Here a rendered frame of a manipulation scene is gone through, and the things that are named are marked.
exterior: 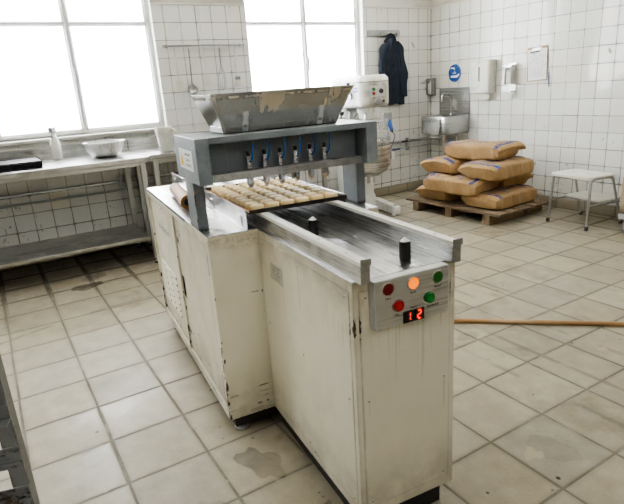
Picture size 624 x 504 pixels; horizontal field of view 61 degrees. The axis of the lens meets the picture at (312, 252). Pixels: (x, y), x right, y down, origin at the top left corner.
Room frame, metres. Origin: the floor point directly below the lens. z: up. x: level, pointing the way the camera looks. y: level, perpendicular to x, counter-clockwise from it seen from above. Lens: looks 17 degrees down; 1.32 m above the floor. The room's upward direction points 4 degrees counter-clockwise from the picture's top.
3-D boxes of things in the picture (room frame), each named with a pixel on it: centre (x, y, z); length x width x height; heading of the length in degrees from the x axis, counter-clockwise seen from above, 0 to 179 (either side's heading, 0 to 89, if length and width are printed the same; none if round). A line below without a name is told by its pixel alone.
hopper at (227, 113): (2.12, 0.11, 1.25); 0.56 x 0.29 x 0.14; 115
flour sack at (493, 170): (5.10, -1.84, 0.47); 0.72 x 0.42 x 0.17; 126
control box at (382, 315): (1.33, -0.25, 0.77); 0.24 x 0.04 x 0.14; 115
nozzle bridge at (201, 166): (2.12, 0.11, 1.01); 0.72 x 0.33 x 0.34; 115
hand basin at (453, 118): (6.25, -1.67, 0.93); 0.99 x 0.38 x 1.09; 30
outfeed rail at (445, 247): (2.28, 0.03, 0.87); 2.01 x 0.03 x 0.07; 25
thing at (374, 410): (1.66, -0.10, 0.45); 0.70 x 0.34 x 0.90; 25
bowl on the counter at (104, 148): (4.46, 1.64, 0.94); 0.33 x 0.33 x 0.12
